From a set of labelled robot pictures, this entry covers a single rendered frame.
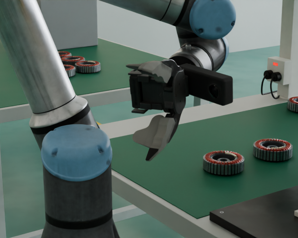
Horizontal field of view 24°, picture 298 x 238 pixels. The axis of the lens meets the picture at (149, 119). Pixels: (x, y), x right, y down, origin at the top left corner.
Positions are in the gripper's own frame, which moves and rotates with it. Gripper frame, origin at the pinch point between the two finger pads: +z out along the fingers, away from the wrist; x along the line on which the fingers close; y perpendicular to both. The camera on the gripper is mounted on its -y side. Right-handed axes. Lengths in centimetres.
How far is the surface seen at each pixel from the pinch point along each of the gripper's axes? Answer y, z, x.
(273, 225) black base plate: -8, -41, -42
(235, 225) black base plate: -1, -38, -42
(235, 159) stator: 11, -74, -44
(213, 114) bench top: 35, -123, -53
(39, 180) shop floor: 164, -191, -134
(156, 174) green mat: 29, -62, -46
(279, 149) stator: 2, -86, -46
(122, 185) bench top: 36, -55, -46
